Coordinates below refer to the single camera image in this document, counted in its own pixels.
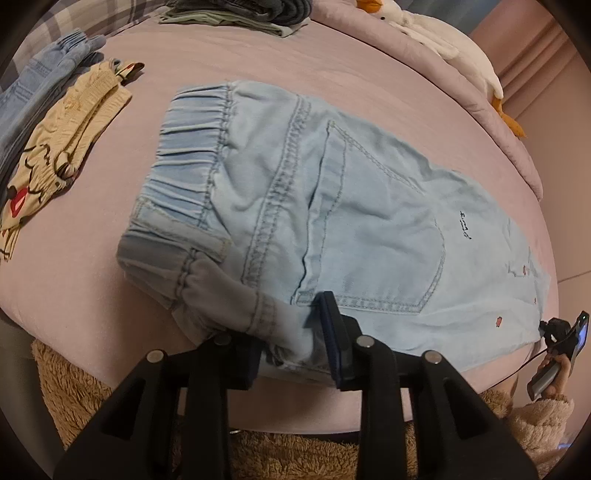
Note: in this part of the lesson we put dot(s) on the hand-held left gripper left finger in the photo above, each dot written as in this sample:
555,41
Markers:
252,365

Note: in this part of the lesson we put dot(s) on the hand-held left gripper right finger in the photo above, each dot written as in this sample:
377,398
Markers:
330,333

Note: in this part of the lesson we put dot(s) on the light blue denim pants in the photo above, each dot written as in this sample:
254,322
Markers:
323,207

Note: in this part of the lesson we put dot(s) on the person's right forearm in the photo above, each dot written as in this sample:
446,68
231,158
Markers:
540,424

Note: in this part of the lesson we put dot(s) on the yellow printed pants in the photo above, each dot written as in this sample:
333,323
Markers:
69,129

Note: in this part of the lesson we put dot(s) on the person's right hand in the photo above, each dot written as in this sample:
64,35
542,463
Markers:
564,376

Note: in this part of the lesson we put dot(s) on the bed with pink sheet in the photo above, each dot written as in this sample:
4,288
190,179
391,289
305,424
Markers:
115,286

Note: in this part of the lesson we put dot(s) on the brown fluffy fabric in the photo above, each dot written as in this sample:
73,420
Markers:
74,392

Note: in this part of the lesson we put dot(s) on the pink quilt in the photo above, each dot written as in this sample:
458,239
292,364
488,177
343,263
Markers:
485,120

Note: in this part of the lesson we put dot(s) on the pink curtain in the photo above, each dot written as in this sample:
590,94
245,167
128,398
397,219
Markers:
540,69

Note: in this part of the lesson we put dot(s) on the white goose plush toy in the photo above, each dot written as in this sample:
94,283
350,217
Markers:
438,41

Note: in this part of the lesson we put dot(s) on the dark blue garment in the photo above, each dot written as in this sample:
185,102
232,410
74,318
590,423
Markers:
277,9

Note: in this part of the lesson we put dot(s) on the blue jeans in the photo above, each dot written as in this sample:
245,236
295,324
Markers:
37,74

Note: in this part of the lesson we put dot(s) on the plaid cloth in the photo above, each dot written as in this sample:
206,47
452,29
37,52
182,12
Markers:
115,14

